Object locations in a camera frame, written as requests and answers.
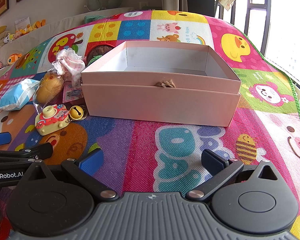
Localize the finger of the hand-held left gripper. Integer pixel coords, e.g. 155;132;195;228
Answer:
0;132;11;148
0;142;53;160

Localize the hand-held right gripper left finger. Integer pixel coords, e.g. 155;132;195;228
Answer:
21;148;118;202

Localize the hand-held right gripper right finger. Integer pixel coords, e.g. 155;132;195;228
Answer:
186;149;287;202

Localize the yellow red toy camera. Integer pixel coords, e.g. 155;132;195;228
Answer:
35;104;71;136

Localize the blue tissue pack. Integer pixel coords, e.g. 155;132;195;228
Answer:
0;78;41;112

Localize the pink cardboard box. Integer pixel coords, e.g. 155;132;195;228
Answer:
81;41;241;127

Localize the crocheted doll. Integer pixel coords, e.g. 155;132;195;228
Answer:
86;43;115;67

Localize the gold bell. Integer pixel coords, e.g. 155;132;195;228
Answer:
69;105;88;121

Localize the colourful cartoon play mat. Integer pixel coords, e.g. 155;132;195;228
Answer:
0;9;300;240

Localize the bread toy in plastic bag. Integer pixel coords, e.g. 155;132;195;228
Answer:
33;71;65;113

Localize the printed card packet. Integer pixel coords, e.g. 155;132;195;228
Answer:
63;81;85;103

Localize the orange plush fish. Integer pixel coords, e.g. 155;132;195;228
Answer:
6;53;23;66

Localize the pink lace cloth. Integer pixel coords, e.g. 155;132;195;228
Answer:
52;48;86;86

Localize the row of small plush toys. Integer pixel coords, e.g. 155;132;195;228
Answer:
3;19;47;44

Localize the white paper card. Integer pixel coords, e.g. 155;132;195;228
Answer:
14;16;31;32

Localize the white sofa cushion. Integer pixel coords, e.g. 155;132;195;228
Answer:
0;7;136;62

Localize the green knitted item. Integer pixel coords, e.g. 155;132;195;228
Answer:
84;14;107;23

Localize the black window frame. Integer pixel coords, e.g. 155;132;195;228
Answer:
214;0;274;57

